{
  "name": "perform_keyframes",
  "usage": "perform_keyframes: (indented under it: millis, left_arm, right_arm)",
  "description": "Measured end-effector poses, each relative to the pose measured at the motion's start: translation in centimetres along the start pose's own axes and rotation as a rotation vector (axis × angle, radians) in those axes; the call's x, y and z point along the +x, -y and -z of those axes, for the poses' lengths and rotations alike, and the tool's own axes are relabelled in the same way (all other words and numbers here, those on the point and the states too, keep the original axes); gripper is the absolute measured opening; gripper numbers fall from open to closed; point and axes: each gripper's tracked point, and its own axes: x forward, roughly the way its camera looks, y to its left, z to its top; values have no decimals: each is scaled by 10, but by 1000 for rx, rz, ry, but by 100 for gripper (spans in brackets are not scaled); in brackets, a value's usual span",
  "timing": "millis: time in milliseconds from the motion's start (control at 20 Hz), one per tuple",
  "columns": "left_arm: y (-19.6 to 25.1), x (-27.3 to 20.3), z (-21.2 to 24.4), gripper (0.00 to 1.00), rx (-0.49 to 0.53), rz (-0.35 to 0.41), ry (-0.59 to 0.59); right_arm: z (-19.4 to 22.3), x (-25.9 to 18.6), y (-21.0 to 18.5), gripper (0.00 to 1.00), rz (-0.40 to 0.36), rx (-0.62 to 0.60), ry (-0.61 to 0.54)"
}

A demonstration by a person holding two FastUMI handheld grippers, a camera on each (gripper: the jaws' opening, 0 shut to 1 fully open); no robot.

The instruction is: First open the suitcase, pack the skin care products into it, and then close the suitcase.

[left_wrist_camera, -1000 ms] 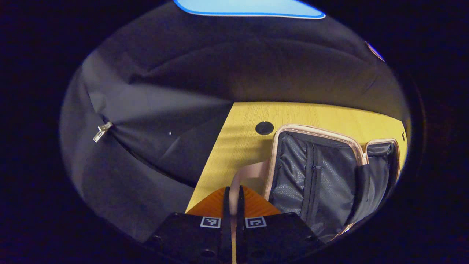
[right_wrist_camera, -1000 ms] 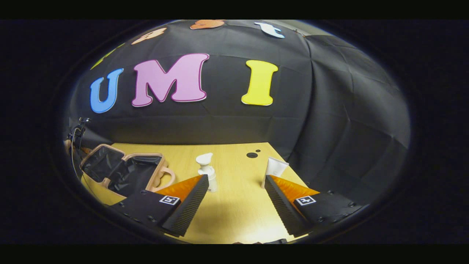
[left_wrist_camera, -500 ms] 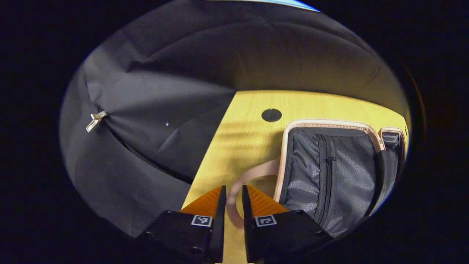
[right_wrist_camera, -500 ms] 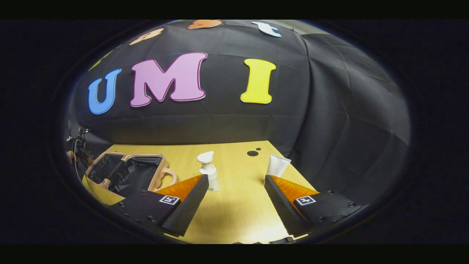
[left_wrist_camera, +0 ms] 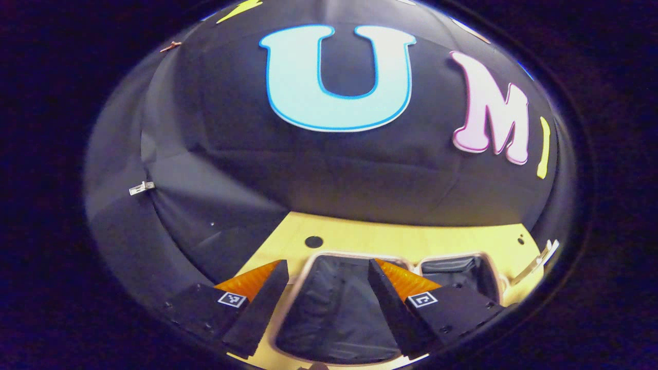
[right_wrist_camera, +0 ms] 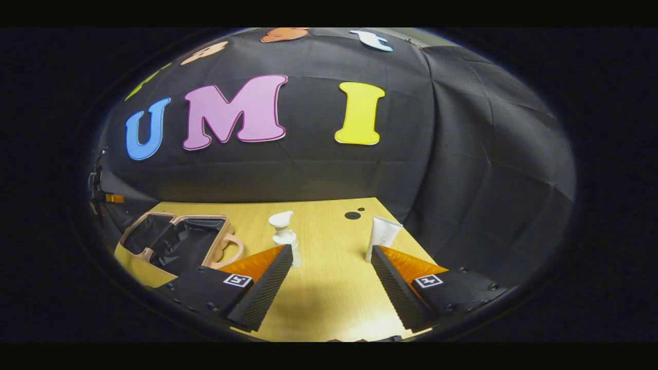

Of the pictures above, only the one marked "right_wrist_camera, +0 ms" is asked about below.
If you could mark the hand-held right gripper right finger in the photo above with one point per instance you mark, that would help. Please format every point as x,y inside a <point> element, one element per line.
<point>396,290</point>

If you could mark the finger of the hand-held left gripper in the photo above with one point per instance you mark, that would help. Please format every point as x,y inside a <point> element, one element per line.
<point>115,198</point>

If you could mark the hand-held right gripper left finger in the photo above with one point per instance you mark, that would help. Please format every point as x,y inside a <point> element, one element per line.
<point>264,293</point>

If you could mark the white squeeze tube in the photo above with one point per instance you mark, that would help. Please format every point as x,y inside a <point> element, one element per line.
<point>383,234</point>

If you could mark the white pump bottle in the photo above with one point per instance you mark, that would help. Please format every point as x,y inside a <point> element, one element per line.
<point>284,234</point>

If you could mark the pink suitcase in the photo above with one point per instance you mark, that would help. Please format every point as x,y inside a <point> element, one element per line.
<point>175,244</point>

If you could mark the black backdrop cloth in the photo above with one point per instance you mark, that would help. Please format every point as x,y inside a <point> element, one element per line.
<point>318,169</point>

